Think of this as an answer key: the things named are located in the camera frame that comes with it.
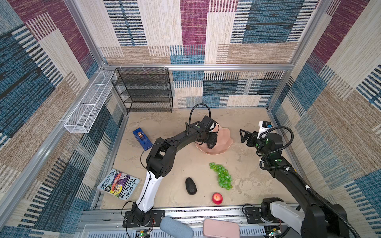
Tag green grape bunch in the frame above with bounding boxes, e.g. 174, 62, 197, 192
209, 162, 233, 190

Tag dark avocado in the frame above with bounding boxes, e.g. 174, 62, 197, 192
185, 177, 197, 195

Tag red apple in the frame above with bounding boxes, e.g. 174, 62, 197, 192
212, 192, 223, 205

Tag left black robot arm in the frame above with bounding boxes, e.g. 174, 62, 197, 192
123, 103, 218, 228

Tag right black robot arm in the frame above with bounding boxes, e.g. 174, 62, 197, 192
240, 122, 360, 238

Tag pink flower-shaped fruit bowl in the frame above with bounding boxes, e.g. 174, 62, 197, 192
195, 124, 233, 155

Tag blue tape dispenser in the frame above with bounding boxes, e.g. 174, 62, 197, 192
133, 128, 153, 150

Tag pink rounded pad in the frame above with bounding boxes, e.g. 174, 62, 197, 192
203, 219, 240, 238

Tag colourful children's book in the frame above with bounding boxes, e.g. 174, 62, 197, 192
97, 169, 140, 200

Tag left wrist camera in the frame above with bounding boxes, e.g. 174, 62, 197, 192
200, 116, 216, 131

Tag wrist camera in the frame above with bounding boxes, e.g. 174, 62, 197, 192
258, 121, 272, 138
200, 116, 216, 131

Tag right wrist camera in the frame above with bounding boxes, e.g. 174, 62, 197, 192
258, 121, 272, 138

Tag black wire shelf rack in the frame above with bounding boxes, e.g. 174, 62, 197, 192
111, 67, 173, 113

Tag white wire mesh basket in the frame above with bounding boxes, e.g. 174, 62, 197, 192
64, 70, 114, 133

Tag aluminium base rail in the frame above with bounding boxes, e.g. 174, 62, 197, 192
74, 204, 299, 238

